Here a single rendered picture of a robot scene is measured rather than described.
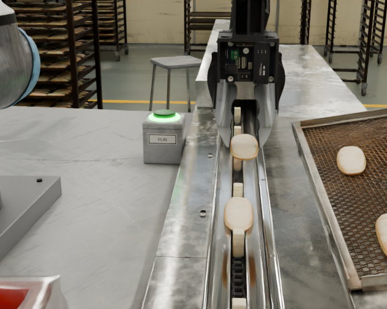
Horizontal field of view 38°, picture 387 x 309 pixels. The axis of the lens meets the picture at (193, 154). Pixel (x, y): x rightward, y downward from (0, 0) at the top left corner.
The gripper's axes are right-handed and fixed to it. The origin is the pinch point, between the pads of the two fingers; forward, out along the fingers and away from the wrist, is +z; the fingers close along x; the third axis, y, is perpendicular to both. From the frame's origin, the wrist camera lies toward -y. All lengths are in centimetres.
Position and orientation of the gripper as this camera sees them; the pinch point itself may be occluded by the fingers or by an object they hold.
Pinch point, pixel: (244, 135)
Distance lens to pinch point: 75.8
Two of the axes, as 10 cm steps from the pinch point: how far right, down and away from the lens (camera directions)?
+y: -0.7, 3.3, -9.4
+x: 10.0, 0.2, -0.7
